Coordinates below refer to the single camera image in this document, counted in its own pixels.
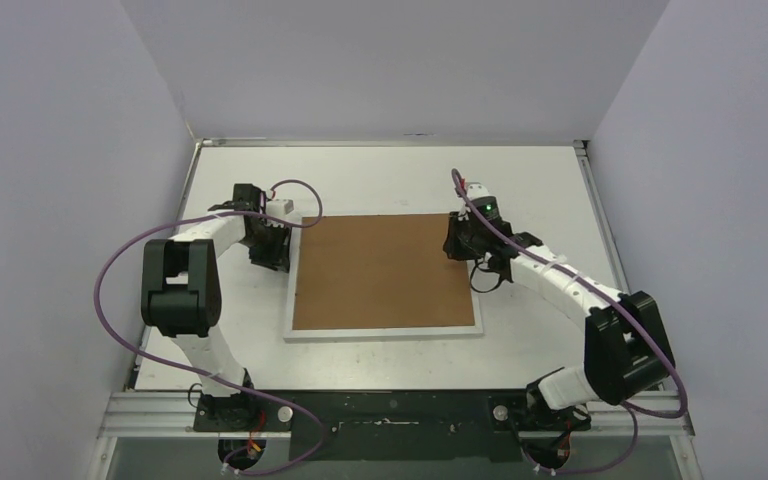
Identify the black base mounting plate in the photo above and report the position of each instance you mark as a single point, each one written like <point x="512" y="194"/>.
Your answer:
<point x="412" y="425"/>

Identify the white brown backing board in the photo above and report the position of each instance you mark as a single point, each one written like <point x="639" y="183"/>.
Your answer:
<point x="384" y="272"/>

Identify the white picture frame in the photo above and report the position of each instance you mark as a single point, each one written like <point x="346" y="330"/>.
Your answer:
<point x="384" y="334"/>

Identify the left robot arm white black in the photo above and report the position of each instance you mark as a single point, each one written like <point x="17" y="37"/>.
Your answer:
<point x="181" y="294"/>

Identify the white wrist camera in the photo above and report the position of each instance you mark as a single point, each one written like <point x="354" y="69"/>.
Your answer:
<point x="475" y="190"/>
<point x="279" y="212"/>

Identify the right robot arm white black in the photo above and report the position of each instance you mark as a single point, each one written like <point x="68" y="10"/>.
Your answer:
<point x="625" y="351"/>

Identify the aluminium front rail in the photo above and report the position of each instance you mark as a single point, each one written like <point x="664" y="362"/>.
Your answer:
<point x="147" y="414"/>

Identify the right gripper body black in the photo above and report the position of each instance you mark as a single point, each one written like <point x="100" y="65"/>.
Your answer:
<point x="459" y="240"/>

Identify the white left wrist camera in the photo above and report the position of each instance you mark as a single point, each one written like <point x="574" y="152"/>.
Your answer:
<point x="279" y="212"/>

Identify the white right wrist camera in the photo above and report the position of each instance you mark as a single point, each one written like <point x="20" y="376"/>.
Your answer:
<point x="475" y="190"/>

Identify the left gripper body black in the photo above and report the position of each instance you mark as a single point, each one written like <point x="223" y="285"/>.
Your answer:
<point x="268" y="247"/>

